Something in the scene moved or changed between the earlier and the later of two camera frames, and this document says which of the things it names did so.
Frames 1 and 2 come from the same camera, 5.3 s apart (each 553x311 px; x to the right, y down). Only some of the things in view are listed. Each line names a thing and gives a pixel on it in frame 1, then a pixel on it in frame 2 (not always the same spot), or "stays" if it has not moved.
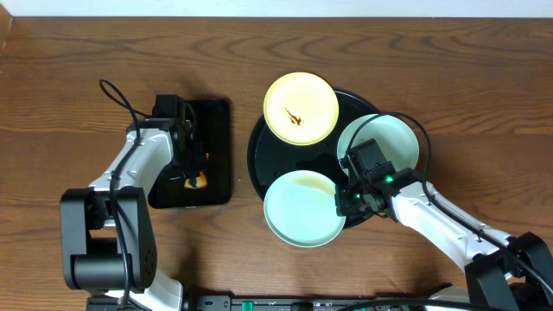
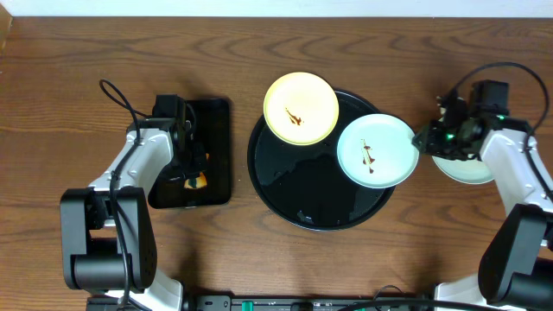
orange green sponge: x=199 y=181 stays
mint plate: x=397 y=140 stays
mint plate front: x=300 y=208 -> x=470 y=171
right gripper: x=344 y=204 -> x=428 y=141
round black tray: x=270 y=159 stays
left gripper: x=193 y=163 stays
